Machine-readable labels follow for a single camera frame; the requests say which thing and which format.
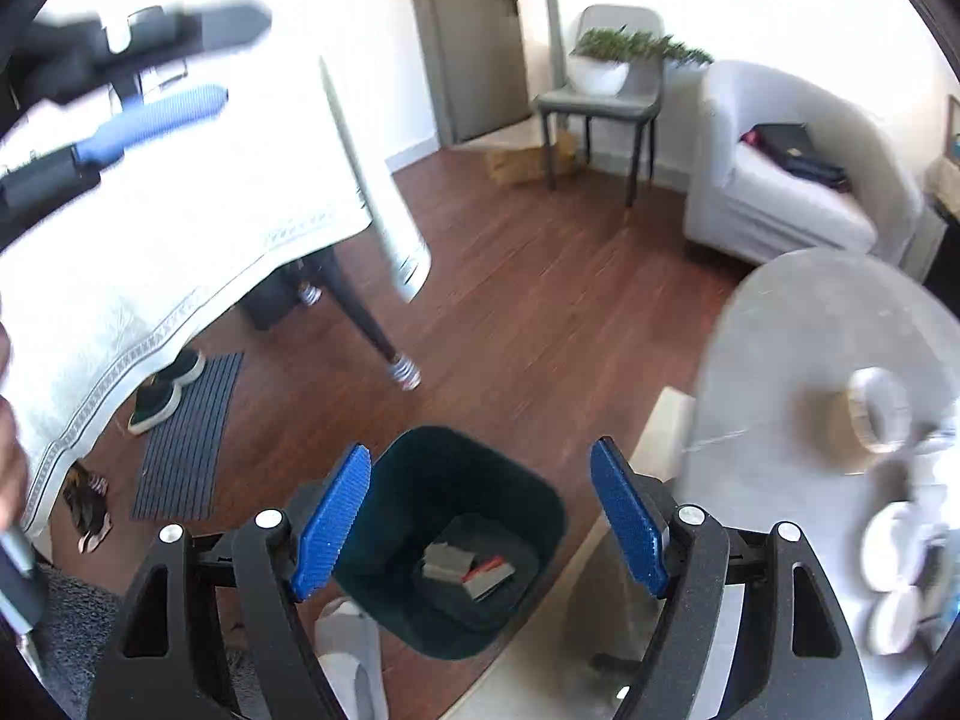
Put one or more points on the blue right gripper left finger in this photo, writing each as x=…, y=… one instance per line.
x=321, y=517

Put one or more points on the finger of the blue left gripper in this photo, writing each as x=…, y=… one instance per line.
x=141, y=123

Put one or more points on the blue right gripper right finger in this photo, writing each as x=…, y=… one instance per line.
x=638, y=510

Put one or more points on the white paper ball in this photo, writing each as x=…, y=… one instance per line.
x=893, y=547

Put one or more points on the trash pieces in bin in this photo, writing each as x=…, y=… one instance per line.
x=445, y=563

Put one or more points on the dark green trash bin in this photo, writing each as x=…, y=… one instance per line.
x=434, y=485

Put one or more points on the person's left hand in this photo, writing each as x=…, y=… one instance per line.
x=14, y=471

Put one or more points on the white patterned tablecloth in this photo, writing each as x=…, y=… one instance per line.
x=108, y=289

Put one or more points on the striped dark floor mat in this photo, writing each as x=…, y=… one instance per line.
x=177, y=478

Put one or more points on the black table leg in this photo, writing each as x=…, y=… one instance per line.
x=323, y=270

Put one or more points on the black slip-on shoes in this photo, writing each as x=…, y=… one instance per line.
x=159, y=398

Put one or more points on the brown tape roll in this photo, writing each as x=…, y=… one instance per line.
x=868, y=421

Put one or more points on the grey door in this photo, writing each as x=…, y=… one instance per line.
x=474, y=54

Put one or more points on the cardboard box on floor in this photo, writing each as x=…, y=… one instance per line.
x=521, y=166

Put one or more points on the grey armchair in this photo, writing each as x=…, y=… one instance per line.
x=742, y=204

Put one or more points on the grey dining chair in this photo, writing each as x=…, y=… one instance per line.
x=629, y=93

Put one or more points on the black handbag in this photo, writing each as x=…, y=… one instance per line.
x=790, y=147

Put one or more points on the potted green plant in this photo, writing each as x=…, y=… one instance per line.
x=602, y=58

